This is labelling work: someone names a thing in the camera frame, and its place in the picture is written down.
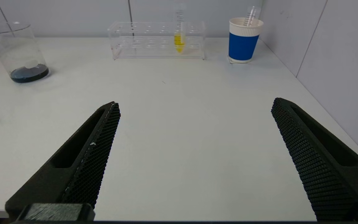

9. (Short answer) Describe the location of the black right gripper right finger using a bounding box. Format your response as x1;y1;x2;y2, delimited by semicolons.
271;97;358;222

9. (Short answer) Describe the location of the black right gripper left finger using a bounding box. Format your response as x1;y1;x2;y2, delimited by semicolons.
5;101;121;220

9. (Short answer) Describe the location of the test tube with red pigment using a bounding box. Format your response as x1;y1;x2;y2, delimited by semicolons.
243;5;261;26

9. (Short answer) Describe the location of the clear glass beaker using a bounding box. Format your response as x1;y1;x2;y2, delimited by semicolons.
0;21;50;84

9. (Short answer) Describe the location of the clear acrylic test tube rack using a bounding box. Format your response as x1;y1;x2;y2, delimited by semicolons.
107;21;206;60

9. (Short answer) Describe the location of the test tube with yellow pigment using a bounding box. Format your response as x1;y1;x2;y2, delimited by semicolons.
173;3;187;54

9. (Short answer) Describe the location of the blue white paper cup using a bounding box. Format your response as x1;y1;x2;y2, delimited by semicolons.
227;17;264;64

